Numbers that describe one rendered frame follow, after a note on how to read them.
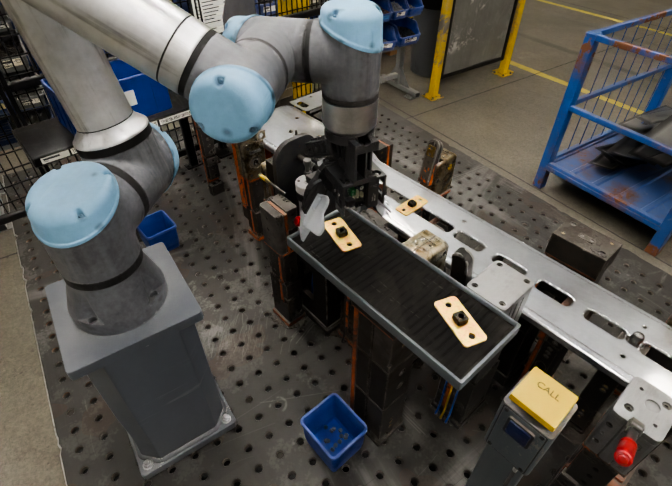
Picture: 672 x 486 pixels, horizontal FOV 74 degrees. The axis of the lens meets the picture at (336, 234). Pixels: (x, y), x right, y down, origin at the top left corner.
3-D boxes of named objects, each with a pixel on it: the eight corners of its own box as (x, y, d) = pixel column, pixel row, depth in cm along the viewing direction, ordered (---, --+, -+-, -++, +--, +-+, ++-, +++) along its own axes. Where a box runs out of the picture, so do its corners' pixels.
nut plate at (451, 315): (488, 340, 62) (490, 334, 61) (464, 348, 61) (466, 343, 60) (454, 296, 67) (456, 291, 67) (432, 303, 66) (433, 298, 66)
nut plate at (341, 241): (362, 246, 76) (363, 241, 75) (342, 253, 74) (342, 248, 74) (340, 218, 81) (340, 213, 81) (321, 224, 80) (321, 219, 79)
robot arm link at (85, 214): (39, 280, 65) (-9, 206, 56) (91, 221, 75) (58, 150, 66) (116, 290, 63) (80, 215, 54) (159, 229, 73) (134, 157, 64)
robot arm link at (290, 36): (203, 33, 49) (300, 38, 48) (236, 5, 58) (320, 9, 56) (215, 100, 55) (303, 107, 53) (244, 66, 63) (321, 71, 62)
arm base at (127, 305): (82, 352, 67) (55, 310, 61) (64, 289, 76) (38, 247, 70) (180, 307, 73) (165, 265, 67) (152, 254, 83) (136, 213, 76)
